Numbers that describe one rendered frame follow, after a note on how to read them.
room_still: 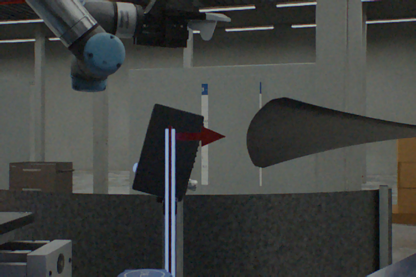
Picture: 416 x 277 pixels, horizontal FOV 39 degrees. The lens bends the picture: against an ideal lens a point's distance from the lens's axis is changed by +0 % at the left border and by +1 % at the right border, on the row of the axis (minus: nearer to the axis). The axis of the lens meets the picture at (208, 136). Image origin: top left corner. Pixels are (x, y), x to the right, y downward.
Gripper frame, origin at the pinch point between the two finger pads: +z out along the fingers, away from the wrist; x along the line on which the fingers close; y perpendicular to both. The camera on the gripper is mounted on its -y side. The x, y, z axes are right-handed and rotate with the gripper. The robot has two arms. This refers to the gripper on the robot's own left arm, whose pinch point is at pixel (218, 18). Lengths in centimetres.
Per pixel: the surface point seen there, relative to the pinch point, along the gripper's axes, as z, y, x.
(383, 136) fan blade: -7, 18, 70
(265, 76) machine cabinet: 260, 20, -477
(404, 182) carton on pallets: 513, 160, -523
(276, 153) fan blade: -17, 21, 62
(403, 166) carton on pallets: 511, 138, -527
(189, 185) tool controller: -9.2, 36.7, 10.9
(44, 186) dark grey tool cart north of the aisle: 29, 166, -592
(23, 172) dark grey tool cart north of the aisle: 7, 152, -610
